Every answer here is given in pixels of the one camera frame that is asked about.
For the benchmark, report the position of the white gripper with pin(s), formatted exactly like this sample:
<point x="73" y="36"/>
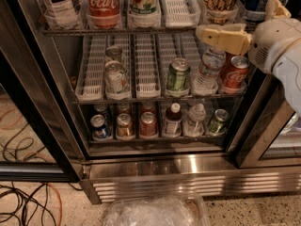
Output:
<point x="273" y="44"/>

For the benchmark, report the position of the orange gold soda can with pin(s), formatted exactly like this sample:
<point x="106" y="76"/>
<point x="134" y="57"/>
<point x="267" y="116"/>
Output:
<point x="219" y="11"/>

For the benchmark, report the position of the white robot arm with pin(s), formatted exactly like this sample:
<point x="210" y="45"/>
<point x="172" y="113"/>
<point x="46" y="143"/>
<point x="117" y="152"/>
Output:
<point x="287" y="70"/>

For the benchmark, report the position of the clear water bottle middle shelf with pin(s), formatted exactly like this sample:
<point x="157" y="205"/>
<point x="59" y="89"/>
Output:
<point x="212" y="61"/>

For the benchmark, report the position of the clear water bottle shelf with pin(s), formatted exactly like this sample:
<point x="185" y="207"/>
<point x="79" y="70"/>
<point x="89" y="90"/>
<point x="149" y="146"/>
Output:
<point x="193" y="124"/>
<point x="212" y="61"/>

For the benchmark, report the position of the red Coca-Cola can front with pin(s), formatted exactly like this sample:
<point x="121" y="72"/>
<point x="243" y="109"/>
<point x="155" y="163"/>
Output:
<point x="235" y="74"/>

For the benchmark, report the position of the empty white shelf tray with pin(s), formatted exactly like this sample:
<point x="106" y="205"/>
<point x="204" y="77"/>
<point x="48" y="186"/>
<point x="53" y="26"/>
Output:
<point x="181" y="13"/>

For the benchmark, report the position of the green soda can middle shelf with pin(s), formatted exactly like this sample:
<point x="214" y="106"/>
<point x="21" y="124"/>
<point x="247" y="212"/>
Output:
<point x="178" y="78"/>

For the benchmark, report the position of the green can bottom shelf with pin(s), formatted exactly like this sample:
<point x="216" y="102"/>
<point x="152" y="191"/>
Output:
<point x="217" y="123"/>

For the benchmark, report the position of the white green soda can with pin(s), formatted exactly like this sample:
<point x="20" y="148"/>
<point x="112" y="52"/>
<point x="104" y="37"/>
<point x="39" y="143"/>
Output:
<point x="143" y="13"/>

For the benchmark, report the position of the clear water bottle bottom shelf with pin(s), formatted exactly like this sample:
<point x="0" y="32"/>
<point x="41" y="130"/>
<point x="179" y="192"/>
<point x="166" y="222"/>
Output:
<point x="193" y="124"/>

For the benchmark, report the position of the white patterned can rear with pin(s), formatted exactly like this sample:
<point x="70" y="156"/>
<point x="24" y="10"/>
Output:
<point x="113" y="53"/>

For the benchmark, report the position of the white patterned can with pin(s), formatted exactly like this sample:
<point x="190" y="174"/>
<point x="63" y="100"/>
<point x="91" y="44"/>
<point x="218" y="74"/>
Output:
<point x="113" y="53"/>
<point x="116" y="80"/>

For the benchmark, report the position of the red soda can bottom front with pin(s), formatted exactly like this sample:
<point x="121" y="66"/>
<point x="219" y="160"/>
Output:
<point x="148" y="125"/>

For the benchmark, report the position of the white patterned can front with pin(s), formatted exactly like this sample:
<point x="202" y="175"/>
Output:
<point x="116" y="80"/>

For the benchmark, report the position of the red Coca-Cola can top shelf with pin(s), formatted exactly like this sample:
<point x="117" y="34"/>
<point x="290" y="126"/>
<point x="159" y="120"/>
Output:
<point x="104" y="13"/>

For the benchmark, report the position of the stainless steel display fridge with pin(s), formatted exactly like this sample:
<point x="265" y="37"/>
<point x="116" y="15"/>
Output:
<point x="259" y="152"/>

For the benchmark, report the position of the brown soda can front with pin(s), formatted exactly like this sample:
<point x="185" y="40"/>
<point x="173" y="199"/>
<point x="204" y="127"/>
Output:
<point x="124" y="125"/>

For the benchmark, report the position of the blue can rear bottom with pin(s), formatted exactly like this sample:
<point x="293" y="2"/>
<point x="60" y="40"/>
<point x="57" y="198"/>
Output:
<point x="104" y="109"/>

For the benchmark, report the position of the blue Pepsi can front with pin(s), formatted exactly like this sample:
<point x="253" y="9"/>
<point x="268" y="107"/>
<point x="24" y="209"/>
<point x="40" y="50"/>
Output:
<point x="100" y="128"/>

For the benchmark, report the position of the glass fridge door left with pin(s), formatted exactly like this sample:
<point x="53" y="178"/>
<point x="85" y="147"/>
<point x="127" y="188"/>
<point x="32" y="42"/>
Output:
<point x="33" y="76"/>

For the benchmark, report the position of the dark juice bottle white cap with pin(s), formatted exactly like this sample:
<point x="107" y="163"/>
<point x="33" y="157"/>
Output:
<point x="172" y="120"/>

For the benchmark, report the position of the white tea bottle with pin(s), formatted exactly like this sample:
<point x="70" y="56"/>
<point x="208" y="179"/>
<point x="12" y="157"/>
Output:
<point x="62" y="14"/>

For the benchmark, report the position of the clear plastic bin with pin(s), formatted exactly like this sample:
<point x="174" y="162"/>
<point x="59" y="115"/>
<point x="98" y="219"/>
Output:
<point x="182" y="208"/>

